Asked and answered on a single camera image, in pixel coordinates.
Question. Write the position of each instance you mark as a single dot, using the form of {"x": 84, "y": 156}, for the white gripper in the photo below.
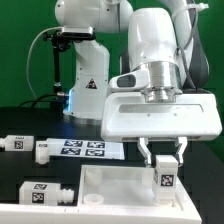
{"x": 127, "y": 117}

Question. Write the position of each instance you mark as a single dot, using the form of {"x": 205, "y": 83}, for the white square table top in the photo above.
{"x": 119, "y": 186}

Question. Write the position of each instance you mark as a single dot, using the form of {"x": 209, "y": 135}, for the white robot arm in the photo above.
{"x": 163, "y": 40}

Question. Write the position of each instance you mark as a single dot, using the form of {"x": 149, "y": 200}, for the white sheet with tags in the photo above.
{"x": 85, "y": 149}

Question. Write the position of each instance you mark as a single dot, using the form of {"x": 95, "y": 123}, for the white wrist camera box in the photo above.
{"x": 128, "y": 82}

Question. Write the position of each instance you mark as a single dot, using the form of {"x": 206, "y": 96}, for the black camera stand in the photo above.
{"x": 60, "y": 45}

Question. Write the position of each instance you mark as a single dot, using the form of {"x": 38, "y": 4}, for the silver background camera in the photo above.
{"x": 77, "y": 33}

